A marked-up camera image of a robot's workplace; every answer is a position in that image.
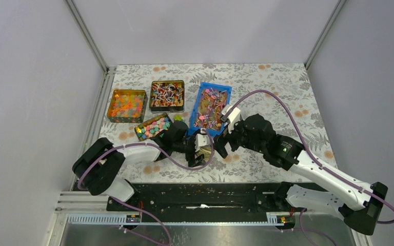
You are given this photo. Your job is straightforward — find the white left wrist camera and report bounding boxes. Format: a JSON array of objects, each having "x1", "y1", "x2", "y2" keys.
[{"x1": 195, "y1": 132, "x2": 210, "y2": 148}]

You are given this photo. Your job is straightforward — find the gold tin orange candies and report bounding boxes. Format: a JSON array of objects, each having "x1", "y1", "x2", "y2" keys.
[{"x1": 107, "y1": 90, "x2": 148, "y2": 123}]

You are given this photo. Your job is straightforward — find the stacked toy brick block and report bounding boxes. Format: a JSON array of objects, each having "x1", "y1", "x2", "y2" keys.
[{"x1": 173, "y1": 114, "x2": 184, "y2": 122}]

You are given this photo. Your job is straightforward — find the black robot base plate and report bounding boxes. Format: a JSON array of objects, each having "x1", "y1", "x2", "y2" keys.
[{"x1": 127, "y1": 183, "x2": 301, "y2": 223}]

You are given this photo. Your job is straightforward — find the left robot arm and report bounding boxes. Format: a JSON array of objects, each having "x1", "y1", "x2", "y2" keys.
[{"x1": 72, "y1": 121, "x2": 213, "y2": 211}]

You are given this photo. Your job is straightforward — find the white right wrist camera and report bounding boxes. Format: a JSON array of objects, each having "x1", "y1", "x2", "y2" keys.
[{"x1": 221, "y1": 105, "x2": 241, "y2": 133}]

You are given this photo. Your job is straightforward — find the blue plastic candy bin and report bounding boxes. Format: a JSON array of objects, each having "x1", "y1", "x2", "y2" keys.
[{"x1": 189, "y1": 82, "x2": 232, "y2": 136}]

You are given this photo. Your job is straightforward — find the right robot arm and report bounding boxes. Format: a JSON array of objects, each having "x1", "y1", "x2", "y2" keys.
[{"x1": 214, "y1": 114, "x2": 388, "y2": 235}]

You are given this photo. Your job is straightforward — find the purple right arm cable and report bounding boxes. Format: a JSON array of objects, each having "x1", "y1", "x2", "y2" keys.
[{"x1": 222, "y1": 89, "x2": 394, "y2": 225}]

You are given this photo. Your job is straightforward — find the round cream jar lid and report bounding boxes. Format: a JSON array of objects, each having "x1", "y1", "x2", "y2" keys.
[{"x1": 195, "y1": 146, "x2": 213, "y2": 166}]

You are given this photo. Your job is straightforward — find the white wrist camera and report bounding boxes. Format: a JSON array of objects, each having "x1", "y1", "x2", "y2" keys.
[
  {"x1": 221, "y1": 105, "x2": 241, "y2": 133},
  {"x1": 195, "y1": 132, "x2": 210, "y2": 148}
]

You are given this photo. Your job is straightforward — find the tin of star candies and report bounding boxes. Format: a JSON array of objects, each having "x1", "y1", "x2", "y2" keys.
[{"x1": 134, "y1": 113, "x2": 172, "y2": 141}]

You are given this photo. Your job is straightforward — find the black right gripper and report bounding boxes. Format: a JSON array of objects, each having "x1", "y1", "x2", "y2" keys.
[{"x1": 210, "y1": 117, "x2": 266, "y2": 158}]

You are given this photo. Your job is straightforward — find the gold tin with lollipops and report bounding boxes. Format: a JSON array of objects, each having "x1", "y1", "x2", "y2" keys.
[{"x1": 149, "y1": 80, "x2": 185, "y2": 112}]

